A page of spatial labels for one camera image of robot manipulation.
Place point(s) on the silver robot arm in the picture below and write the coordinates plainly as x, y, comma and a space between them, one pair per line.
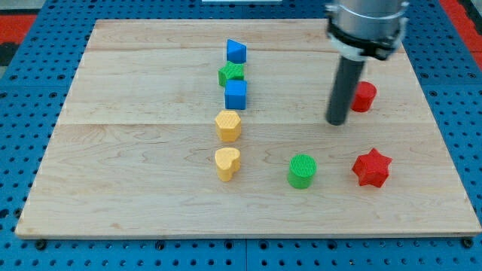
360, 29

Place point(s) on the blue cube block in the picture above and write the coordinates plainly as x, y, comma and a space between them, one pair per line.
235, 94

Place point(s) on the green cylinder block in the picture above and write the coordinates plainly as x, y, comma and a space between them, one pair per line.
302, 169

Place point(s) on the yellow heart block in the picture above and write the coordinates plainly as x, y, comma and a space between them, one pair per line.
227, 161

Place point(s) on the green star block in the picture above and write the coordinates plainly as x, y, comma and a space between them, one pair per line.
231, 71

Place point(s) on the red star block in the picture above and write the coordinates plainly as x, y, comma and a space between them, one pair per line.
372, 168

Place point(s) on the light wooden board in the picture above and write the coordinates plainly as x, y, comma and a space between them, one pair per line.
132, 155

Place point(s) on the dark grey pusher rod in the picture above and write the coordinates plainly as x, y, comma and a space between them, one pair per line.
343, 90

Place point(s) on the blue triangle block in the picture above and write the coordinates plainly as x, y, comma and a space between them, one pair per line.
236, 52

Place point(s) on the yellow hexagon block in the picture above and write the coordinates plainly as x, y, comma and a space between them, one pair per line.
228, 126

